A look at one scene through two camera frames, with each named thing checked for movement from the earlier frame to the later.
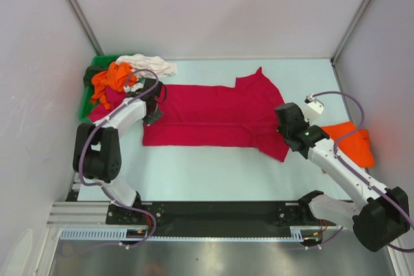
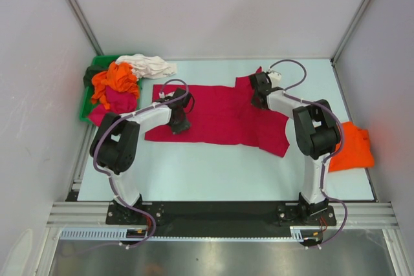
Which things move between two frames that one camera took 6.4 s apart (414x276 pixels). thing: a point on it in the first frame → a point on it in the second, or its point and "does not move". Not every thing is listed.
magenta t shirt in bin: x=114 y=97 does not move
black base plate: x=223 y=218 does not move
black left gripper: x=155 y=117 → x=185 y=126
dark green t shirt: x=90 y=71 does not move
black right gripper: x=280 y=130 → x=254 y=103
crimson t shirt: x=240 y=116 does not move
